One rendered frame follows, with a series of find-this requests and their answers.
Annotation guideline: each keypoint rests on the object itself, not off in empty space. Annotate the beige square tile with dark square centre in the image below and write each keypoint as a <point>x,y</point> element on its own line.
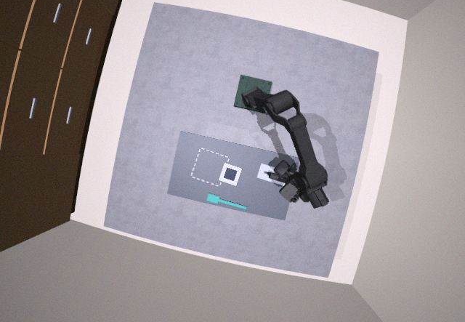
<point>230,174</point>

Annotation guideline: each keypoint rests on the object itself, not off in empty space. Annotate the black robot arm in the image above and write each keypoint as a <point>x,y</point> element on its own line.
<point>311,176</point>

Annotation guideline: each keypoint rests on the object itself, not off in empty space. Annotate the turquoise flat trowel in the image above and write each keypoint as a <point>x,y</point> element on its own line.
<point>215,198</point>

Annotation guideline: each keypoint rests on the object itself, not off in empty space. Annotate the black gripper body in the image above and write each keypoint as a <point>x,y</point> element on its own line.
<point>281,170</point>

